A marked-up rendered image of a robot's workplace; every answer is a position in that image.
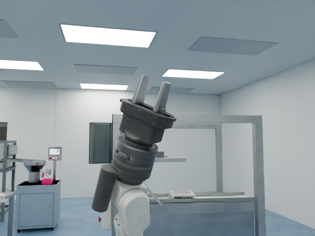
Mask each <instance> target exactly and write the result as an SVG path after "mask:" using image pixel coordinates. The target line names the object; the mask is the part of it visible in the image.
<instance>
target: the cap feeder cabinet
mask: <svg viewBox="0 0 315 236"><path fill-rule="evenodd" d="M60 185H61V180H56V181H53V182H52V184H43V185H42V180H41V181H40V182H39V183H29V181H24V182H22V183H20V184H19V185H17V186H16V208H15V229H17V232H18V233H20V230H21V229H37V228H51V231H52V230H54V227H55V226H56V224H57V222H58V220H59V218H60Z"/></svg>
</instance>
